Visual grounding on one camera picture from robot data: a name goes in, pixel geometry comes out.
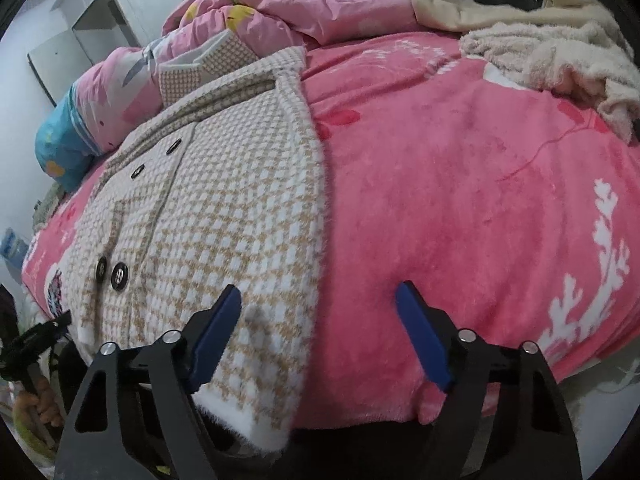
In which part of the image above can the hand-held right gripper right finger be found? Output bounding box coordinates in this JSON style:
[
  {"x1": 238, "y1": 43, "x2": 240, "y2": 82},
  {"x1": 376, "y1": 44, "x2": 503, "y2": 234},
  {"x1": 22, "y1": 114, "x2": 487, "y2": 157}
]
[{"x1": 395, "y1": 281, "x2": 583, "y2": 480}]

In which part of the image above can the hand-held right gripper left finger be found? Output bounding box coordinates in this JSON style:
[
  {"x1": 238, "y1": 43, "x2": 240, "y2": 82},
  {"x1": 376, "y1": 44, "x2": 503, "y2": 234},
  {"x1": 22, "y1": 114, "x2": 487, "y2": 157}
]
[{"x1": 52, "y1": 284, "x2": 243, "y2": 480}]

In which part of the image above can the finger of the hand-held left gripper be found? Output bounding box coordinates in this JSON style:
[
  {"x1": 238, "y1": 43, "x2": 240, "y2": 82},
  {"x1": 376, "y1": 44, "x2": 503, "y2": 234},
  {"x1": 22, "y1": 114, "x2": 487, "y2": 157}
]
[{"x1": 2, "y1": 310, "x2": 73, "y2": 358}]

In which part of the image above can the beige white checked coat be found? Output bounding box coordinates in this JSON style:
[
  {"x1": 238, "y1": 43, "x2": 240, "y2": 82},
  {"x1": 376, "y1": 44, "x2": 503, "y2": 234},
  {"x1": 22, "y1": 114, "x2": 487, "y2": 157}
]
[{"x1": 65, "y1": 30, "x2": 328, "y2": 453}]

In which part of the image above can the person's left hand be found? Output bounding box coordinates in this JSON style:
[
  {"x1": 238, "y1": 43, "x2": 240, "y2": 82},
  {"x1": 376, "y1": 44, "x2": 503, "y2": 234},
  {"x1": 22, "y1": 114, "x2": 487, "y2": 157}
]
[{"x1": 20, "y1": 377, "x2": 66, "y2": 428}]

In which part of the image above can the fuzzy green white pajama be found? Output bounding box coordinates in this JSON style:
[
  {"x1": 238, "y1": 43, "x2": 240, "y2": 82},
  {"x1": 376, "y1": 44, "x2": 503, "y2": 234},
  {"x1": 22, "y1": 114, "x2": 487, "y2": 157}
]
[{"x1": 10, "y1": 395, "x2": 56, "y2": 461}]

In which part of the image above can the blue water bottle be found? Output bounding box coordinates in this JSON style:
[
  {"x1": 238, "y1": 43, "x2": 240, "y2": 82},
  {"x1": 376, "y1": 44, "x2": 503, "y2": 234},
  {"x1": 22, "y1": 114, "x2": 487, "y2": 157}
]
[{"x1": 0, "y1": 227, "x2": 28, "y2": 263}]

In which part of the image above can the dark green patterned cloth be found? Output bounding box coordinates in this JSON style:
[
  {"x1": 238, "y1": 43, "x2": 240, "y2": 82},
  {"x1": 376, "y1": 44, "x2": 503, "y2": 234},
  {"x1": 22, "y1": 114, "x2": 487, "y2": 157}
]
[{"x1": 32, "y1": 182, "x2": 68, "y2": 231}]

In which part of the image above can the pink floral blanket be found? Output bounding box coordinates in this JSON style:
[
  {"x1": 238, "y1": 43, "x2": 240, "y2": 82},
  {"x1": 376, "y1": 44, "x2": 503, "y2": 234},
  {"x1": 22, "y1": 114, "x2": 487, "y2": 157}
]
[{"x1": 20, "y1": 32, "x2": 640, "y2": 428}]

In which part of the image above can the beige terry garment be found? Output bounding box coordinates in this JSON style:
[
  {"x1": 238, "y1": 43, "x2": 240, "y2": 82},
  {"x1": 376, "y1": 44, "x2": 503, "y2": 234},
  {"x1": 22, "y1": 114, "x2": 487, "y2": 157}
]
[{"x1": 460, "y1": 22, "x2": 640, "y2": 143}]

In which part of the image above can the pink printed quilt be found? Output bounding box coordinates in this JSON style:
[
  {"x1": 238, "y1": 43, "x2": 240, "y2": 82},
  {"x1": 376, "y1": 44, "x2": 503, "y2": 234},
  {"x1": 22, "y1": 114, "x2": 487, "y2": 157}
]
[{"x1": 162, "y1": 0, "x2": 426, "y2": 56}]

